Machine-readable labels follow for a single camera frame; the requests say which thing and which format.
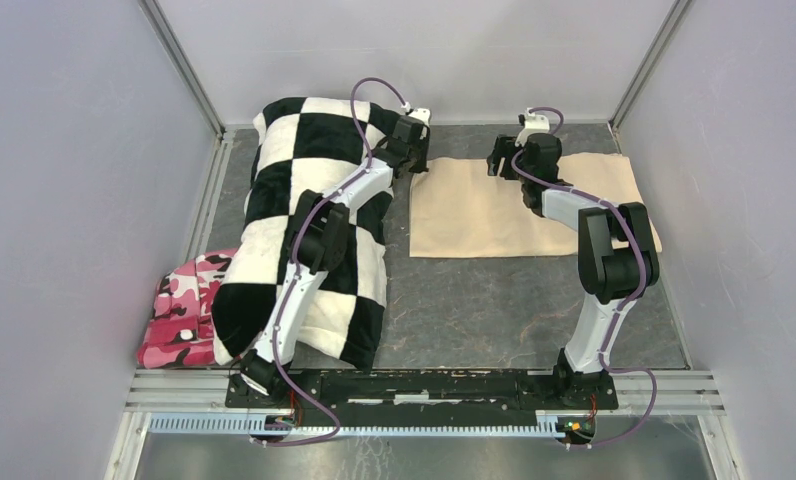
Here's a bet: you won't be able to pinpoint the white toothed cable rail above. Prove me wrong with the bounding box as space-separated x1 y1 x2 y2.
147 413 588 439

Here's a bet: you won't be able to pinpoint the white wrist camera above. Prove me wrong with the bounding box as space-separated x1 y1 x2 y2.
515 112 551 148
401 102 432 126

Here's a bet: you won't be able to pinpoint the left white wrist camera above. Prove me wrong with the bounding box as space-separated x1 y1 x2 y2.
401 102 432 126

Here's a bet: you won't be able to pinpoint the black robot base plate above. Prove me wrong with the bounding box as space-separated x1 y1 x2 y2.
225 369 619 428

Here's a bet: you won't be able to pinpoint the beige surgical wrap cloth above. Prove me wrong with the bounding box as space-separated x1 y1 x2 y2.
409 153 642 259

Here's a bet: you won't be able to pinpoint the black white checkered blanket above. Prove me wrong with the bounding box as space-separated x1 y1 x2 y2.
211 97 399 370

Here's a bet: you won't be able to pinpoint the pink camouflage cloth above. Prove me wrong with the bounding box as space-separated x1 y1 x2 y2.
137 248 236 369

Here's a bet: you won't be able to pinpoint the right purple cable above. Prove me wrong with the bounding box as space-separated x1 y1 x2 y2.
509 105 659 449

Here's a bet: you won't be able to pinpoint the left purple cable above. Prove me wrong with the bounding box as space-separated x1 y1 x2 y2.
252 76 413 448

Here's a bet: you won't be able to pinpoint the purple cable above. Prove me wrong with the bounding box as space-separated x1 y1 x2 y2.
509 105 659 449
252 76 413 448

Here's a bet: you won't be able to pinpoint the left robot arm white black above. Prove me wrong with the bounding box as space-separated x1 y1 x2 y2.
240 108 431 408

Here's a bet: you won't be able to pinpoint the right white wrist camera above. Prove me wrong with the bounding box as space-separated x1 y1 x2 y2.
515 112 551 148

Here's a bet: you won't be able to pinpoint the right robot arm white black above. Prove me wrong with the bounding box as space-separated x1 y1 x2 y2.
487 133 659 408

